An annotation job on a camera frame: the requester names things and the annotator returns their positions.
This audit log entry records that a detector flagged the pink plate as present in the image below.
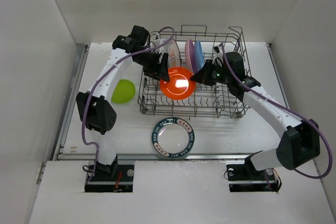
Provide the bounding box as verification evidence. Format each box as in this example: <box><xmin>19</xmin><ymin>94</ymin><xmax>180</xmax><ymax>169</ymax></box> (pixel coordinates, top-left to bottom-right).
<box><xmin>185</xmin><ymin>39</ymin><xmax>197</xmax><ymax>74</ymax></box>

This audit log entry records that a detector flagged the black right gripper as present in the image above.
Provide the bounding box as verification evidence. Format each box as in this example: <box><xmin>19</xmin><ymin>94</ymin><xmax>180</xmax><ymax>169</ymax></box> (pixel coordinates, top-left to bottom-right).
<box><xmin>190</xmin><ymin>59</ymin><xmax>232</xmax><ymax>86</ymax></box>

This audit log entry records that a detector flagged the blue plate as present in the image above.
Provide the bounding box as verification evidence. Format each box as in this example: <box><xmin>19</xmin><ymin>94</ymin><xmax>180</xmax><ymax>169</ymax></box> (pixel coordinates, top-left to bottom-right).
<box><xmin>194</xmin><ymin>40</ymin><xmax>205</xmax><ymax>71</ymax></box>

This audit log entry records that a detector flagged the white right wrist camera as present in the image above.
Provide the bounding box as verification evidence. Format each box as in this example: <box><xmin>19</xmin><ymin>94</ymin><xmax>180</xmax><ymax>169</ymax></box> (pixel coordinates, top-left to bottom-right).
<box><xmin>213</xmin><ymin>45</ymin><xmax>223</xmax><ymax>66</ymax></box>

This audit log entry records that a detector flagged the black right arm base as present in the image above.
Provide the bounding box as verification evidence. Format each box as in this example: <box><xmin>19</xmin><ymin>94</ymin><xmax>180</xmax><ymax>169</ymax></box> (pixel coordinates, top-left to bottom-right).
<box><xmin>223</xmin><ymin>164</ymin><xmax>282</xmax><ymax>193</ymax></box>

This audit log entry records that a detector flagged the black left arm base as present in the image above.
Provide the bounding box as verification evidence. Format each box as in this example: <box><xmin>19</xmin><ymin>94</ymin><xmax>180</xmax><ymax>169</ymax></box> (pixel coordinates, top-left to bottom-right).
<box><xmin>83</xmin><ymin>160</ymin><xmax>134</xmax><ymax>193</ymax></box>

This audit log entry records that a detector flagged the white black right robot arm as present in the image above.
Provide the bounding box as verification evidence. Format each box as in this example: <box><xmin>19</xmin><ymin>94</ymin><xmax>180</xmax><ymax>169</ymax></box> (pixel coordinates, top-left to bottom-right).
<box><xmin>191</xmin><ymin>52</ymin><xmax>320</xmax><ymax>179</ymax></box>

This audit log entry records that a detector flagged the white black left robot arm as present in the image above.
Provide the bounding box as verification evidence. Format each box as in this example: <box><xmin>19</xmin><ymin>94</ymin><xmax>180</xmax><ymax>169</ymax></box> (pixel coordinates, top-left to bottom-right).
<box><xmin>76</xmin><ymin>25</ymin><xmax>175</xmax><ymax>182</ymax></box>

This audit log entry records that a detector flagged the lime green plate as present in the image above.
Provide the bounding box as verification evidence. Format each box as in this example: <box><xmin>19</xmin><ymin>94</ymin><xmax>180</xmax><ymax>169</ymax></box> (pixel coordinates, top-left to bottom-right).
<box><xmin>111</xmin><ymin>79</ymin><xmax>135</xmax><ymax>104</ymax></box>

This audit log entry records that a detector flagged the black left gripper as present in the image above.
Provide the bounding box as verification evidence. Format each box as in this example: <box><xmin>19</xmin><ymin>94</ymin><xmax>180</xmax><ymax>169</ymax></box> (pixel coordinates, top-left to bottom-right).
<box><xmin>134</xmin><ymin>50</ymin><xmax>169</xmax><ymax>83</ymax></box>

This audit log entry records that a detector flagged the white plate teal rim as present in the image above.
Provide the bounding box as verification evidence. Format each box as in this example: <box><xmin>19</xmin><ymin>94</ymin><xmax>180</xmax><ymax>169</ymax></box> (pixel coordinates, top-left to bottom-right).
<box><xmin>151</xmin><ymin>117</ymin><xmax>195</xmax><ymax>159</ymax></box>

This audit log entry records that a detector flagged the grey wire dish rack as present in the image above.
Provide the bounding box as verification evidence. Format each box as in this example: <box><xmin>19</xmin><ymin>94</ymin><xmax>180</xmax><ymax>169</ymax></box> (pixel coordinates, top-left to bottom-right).
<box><xmin>138</xmin><ymin>24</ymin><xmax>252</xmax><ymax>120</ymax></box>

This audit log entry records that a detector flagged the white plate orange sunburst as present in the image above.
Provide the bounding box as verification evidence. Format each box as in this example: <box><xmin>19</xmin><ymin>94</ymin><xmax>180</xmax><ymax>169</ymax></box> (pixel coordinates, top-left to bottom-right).
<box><xmin>169</xmin><ymin>39</ymin><xmax>181</xmax><ymax>68</ymax></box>

